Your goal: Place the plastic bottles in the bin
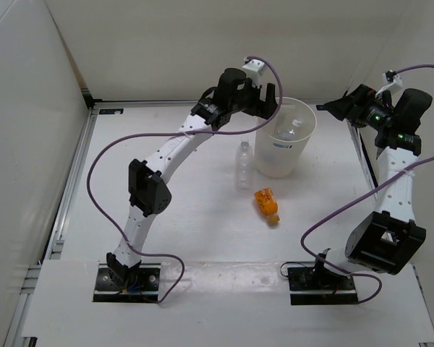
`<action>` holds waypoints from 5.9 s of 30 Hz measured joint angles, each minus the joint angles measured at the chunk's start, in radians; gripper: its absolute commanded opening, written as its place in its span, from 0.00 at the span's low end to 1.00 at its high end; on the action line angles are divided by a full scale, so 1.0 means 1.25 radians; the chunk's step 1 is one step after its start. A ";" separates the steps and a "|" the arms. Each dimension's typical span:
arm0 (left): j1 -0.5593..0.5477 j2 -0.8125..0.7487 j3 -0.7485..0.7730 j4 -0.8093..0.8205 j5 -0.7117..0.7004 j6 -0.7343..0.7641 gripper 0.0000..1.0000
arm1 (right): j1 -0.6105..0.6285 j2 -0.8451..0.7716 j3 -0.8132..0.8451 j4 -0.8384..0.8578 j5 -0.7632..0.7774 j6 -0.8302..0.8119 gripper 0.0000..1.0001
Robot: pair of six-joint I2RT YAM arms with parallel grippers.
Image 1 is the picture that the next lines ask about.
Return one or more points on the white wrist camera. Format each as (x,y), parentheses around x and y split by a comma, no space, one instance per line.
(254,69)
(392,83)

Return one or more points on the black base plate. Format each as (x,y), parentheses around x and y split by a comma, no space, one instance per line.
(141,288)
(313,285)

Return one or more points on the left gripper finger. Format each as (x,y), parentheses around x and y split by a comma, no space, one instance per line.
(265,110)
(270,97)

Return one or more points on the blue label plastic bottle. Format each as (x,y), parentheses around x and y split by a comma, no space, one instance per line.
(288,131)

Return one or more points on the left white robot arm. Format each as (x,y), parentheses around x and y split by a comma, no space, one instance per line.
(148,179)

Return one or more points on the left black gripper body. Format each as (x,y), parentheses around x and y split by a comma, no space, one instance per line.
(242,103)

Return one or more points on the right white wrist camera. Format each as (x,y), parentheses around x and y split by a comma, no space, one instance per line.
(392,83)

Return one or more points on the left blue corner sticker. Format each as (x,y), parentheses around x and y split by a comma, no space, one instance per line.
(111,111)

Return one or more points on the clear plastic bottle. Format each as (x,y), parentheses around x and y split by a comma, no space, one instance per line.
(244,166)

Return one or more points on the aluminium table frame rail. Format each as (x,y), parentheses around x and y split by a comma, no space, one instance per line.
(57,233)

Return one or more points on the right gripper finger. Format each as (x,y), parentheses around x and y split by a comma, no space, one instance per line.
(345,106)
(358,120)

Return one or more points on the cream plastic bin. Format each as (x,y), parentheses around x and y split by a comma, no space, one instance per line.
(276,158)

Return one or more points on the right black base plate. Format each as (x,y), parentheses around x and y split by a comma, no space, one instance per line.
(313,285)

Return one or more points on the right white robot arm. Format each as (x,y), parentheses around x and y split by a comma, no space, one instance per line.
(389,237)

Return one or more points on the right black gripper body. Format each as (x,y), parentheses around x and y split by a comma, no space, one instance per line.
(372,110)

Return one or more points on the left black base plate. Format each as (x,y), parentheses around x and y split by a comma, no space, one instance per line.
(141,288)

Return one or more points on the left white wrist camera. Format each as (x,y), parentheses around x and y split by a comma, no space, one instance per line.
(254,69)

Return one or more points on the orange juice bottle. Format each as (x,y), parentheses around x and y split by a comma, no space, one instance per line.
(267,205)

